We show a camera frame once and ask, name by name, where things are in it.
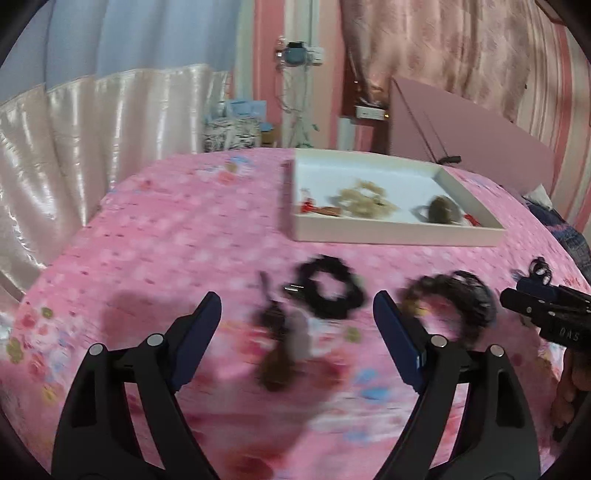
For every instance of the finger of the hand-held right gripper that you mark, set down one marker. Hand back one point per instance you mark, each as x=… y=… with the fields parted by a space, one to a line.
x=549 y=290
x=531 y=304

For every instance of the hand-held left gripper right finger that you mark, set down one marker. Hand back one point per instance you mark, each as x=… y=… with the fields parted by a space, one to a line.
x=397 y=337

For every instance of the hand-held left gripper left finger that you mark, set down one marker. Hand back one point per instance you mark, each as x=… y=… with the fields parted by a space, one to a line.
x=196 y=332

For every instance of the black hair claw clip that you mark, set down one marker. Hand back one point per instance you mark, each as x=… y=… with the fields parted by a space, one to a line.
x=480 y=304

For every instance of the brown hair clip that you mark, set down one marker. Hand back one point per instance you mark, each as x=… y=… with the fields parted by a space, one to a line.
x=277 y=364

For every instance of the black scrunchie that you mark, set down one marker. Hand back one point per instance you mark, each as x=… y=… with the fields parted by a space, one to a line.
x=307 y=277

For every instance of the white shallow tray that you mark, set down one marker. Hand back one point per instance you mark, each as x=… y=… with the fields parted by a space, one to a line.
x=369 y=175

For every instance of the person's right hand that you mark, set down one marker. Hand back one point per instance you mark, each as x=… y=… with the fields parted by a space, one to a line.
x=570 y=387

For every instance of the dark blue knitted blanket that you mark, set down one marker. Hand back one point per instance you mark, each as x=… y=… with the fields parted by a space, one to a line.
x=568 y=230

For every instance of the pink floral bedsheet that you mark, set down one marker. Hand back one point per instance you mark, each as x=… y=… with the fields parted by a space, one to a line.
x=184 y=240

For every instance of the grey white pillow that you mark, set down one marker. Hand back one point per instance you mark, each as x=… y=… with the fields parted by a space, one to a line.
x=539 y=194

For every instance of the small red ornament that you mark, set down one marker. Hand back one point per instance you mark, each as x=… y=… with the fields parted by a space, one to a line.
x=472 y=220

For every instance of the brown round hair accessory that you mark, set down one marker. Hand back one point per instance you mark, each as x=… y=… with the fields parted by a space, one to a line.
x=441 y=210

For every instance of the pink padded headboard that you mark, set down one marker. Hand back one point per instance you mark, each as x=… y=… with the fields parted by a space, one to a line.
x=471 y=129

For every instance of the black and white patterned bag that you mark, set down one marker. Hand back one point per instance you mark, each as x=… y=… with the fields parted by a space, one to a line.
x=228 y=134

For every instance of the brown cardboard box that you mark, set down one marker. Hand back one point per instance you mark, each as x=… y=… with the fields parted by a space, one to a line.
x=269 y=137

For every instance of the blue and white satin curtain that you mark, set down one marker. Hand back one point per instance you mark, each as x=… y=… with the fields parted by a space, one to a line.
x=92 y=138

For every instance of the white power strip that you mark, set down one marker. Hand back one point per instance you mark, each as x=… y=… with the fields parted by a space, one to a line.
x=369 y=112

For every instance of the light blue gift bag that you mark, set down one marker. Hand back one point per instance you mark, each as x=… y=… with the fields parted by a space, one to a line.
x=247 y=109

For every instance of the pink patterned curtain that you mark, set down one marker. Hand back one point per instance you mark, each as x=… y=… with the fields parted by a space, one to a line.
x=438 y=46

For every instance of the blue charger device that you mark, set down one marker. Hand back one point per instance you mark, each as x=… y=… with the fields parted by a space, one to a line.
x=294 y=53

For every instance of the white wall socket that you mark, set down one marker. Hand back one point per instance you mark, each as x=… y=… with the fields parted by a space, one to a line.
x=316 y=55

